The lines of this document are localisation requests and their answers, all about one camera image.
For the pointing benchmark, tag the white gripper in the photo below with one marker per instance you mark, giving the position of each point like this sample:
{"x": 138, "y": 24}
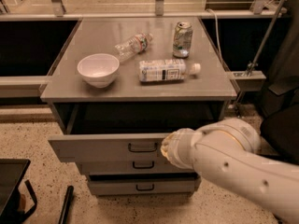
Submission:
{"x": 183, "y": 146}

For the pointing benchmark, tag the grey top drawer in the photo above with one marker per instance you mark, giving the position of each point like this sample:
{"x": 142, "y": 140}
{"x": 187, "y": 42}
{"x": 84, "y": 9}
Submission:
{"x": 127, "y": 132}

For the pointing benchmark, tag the grey drawer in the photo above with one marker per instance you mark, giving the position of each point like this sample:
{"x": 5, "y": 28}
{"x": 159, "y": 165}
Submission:
{"x": 127, "y": 167}
{"x": 127, "y": 132}
{"x": 187, "y": 184}

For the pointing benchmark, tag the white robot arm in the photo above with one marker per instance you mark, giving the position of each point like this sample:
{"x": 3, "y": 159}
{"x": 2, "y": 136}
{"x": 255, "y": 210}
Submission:
{"x": 224, "y": 153}

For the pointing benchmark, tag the grey middle drawer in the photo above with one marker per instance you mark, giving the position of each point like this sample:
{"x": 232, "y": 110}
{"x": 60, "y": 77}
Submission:
{"x": 127, "y": 167}

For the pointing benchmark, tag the grey bottom drawer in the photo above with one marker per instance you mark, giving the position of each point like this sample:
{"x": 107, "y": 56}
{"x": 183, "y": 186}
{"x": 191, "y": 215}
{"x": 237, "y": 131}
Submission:
{"x": 187, "y": 184}

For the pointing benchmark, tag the grey drawer cabinet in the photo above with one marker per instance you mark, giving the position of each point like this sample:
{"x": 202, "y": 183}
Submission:
{"x": 66, "y": 90}

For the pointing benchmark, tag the white labelled drink bottle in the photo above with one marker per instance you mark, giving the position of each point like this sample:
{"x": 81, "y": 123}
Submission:
{"x": 166, "y": 70}

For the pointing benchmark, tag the white bowl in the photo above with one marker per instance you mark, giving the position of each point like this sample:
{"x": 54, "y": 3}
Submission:
{"x": 99, "y": 70}

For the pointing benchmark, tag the clear crushed water bottle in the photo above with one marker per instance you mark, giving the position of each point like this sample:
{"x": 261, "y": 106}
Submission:
{"x": 133, "y": 45}

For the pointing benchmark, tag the green soda can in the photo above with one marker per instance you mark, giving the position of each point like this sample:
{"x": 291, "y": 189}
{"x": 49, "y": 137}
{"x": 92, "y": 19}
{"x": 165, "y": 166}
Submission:
{"x": 182, "y": 39}

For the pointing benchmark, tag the black office chair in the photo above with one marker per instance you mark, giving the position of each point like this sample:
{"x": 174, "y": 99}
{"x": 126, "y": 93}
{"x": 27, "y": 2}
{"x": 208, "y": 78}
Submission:
{"x": 281, "y": 129}

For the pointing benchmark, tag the black bar on floor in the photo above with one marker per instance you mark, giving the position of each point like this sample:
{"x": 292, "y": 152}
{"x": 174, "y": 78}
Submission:
{"x": 66, "y": 205}

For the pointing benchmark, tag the black side table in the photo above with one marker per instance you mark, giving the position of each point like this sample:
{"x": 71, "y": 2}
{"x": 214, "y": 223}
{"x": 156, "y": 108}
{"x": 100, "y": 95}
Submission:
{"x": 12, "y": 172}

